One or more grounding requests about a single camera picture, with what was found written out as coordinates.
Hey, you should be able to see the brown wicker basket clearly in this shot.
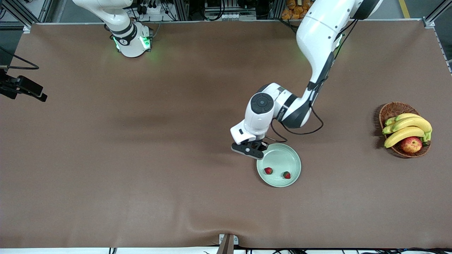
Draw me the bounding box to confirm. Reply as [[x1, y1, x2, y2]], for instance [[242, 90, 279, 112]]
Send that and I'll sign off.
[[379, 102, 432, 158]]

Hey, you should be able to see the red apple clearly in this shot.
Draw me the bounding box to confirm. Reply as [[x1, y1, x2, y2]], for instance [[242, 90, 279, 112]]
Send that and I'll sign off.
[[400, 137, 423, 153]]

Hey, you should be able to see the orange bread rolls pile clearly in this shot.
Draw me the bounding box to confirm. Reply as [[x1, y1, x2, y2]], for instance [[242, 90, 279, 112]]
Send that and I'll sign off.
[[281, 0, 313, 20]]

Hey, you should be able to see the aluminium corner frame post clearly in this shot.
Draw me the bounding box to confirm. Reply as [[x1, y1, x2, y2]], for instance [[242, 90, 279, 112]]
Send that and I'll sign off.
[[0, 0, 32, 34], [423, 0, 452, 29]]

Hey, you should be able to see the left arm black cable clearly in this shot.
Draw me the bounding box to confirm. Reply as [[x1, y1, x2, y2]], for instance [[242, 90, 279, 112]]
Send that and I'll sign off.
[[265, 19, 359, 143]]

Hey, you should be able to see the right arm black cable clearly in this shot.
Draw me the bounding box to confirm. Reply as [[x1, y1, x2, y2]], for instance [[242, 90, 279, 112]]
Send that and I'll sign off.
[[0, 46, 40, 70]]

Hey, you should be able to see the pale green round plate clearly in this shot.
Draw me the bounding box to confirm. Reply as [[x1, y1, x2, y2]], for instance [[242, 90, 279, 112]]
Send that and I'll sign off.
[[257, 143, 302, 187]]

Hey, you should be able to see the grey mounting bar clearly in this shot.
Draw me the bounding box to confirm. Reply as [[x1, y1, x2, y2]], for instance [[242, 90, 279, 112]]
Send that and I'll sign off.
[[216, 235, 234, 254]]

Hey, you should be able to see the yellow banana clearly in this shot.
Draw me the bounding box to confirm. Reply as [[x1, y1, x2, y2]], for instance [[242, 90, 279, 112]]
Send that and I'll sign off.
[[382, 117, 433, 135], [385, 113, 422, 126], [384, 127, 432, 149]]

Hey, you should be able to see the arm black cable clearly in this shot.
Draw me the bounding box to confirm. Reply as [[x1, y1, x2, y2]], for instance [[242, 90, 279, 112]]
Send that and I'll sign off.
[[265, 19, 359, 143], [0, 46, 40, 70]]

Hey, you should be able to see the white power strip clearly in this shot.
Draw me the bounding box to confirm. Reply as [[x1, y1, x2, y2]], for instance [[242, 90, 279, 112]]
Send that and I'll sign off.
[[139, 3, 163, 15]]

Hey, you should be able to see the white terminal block row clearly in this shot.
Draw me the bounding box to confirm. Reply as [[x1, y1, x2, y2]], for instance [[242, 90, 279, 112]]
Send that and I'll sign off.
[[221, 13, 257, 20]]

